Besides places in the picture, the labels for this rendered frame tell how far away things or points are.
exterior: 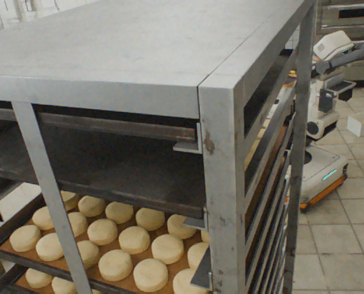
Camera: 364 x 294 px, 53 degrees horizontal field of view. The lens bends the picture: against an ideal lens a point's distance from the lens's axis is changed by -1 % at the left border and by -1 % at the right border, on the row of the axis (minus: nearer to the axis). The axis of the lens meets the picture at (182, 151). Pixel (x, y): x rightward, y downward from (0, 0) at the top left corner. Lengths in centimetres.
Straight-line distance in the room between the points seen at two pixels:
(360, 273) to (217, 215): 236
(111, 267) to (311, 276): 211
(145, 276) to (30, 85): 31
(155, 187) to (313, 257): 233
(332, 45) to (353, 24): 263
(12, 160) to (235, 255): 35
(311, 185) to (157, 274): 242
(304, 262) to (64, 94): 242
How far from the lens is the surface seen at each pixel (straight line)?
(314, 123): 281
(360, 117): 439
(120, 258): 59
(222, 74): 32
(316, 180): 296
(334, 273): 265
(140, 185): 44
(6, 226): 74
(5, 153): 61
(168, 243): 60
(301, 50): 91
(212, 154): 32
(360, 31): 528
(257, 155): 67
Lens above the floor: 192
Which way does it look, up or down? 30 degrees down
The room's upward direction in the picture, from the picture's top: 6 degrees counter-clockwise
